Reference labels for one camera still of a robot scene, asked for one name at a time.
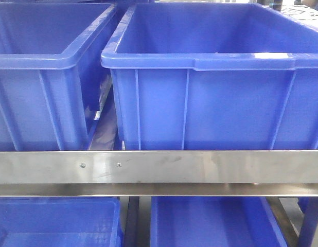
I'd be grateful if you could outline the steel shelf front beam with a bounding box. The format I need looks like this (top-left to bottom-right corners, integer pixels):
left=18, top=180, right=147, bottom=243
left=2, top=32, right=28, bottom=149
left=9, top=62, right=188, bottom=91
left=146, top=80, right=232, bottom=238
left=0, top=150, right=318, bottom=197

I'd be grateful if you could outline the blue plastic bin left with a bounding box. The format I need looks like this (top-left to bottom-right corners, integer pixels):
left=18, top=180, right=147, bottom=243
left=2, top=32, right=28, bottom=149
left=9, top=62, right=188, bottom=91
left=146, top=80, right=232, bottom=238
left=101, top=3, right=318, bottom=150

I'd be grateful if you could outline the blue bin lower right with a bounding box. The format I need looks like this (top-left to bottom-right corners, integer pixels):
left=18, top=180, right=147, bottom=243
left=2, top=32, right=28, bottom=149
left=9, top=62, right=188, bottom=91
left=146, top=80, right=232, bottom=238
left=150, top=197, right=287, bottom=246

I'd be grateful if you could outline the blue bin far left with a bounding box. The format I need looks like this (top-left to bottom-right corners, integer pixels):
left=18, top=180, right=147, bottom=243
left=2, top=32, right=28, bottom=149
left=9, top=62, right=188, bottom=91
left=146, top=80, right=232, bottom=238
left=0, top=3, right=118, bottom=151

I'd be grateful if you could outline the blue bin lower left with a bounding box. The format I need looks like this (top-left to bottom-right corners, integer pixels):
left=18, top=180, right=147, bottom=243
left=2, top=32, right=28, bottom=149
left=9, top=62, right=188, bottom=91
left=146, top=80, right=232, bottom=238
left=0, top=197, right=123, bottom=246

